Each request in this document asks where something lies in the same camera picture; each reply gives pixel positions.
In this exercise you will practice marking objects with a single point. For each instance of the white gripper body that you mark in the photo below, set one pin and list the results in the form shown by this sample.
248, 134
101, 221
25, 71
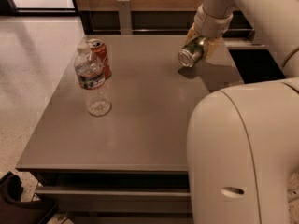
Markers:
212, 25

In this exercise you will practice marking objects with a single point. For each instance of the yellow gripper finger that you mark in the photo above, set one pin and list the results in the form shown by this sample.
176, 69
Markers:
211, 46
191, 34

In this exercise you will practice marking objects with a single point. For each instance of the green soda can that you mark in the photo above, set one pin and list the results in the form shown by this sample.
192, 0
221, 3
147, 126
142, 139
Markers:
194, 52

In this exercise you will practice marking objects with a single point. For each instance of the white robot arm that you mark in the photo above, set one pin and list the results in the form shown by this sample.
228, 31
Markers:
243, 141

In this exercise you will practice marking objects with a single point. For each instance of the orange soda can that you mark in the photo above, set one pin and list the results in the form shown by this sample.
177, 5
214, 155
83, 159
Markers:
100, 49

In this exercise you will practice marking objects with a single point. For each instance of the clear plastic water bottle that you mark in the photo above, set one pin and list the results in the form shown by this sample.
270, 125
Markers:
91, 79

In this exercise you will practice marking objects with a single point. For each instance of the grey table with drawer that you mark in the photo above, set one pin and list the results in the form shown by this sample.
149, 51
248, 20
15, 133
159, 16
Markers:
129, 166

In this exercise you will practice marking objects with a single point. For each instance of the dark brown chair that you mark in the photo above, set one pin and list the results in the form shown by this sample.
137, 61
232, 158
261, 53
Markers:
14, 211

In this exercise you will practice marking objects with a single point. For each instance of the left metal bracket post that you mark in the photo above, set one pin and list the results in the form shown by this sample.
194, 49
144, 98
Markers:
125, 20

